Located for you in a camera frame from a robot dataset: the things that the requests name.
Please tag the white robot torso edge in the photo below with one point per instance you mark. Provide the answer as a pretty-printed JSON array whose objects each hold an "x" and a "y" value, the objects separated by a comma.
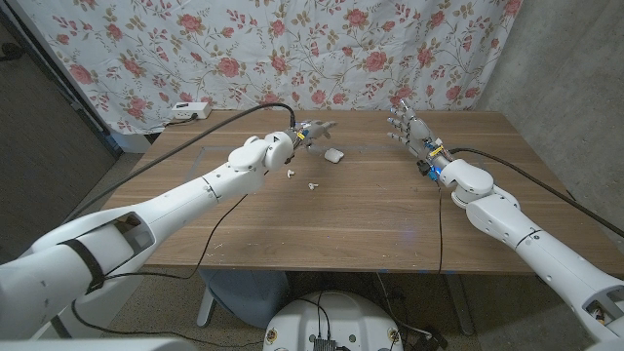
[{"x": 97, "y": 345}]

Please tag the black power adapter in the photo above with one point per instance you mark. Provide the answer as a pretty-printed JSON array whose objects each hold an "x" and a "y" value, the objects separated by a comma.
[{"x": 431, "y": 341}]

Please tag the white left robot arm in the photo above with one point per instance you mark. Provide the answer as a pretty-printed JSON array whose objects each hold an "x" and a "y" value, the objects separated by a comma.
[{"x": 170, "y": 205}]

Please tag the floral backdrop cloth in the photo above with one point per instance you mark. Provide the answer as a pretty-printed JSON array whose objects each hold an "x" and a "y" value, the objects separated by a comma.
[{"x": 292, "y": 49}]

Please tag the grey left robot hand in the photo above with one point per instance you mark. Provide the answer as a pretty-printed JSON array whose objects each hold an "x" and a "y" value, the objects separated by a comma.
[{"x": 314, "y": 130}]

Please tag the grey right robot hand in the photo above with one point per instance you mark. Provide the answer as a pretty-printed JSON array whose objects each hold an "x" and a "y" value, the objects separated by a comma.
[{"x": 417, "y": 132}]

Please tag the white table leg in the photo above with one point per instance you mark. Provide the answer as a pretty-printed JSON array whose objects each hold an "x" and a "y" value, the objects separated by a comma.
[{"x": 206, "y": 306}]

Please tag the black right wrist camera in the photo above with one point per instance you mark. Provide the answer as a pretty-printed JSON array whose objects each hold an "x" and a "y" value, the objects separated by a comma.
[{"x": 425, "y": 169}]

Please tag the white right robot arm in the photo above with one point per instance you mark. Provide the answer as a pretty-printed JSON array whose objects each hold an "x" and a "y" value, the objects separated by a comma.
[{"x": 536, "y": 248}]

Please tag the white power strip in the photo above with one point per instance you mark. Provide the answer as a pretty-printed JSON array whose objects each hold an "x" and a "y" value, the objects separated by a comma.
[{"x": 191, "y": 111}]

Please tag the grey table leg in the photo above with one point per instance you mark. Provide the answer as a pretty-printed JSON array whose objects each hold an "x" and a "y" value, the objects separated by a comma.
[{"x": 459, "y": 304}]

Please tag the white AirPods case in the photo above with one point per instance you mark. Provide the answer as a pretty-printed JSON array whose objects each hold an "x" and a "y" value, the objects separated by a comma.
[{"x": 334, "y": 155}]

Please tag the white robot torso base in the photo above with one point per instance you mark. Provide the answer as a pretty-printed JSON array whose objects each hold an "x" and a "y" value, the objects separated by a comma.
[{"x": 336, "y": 317}]

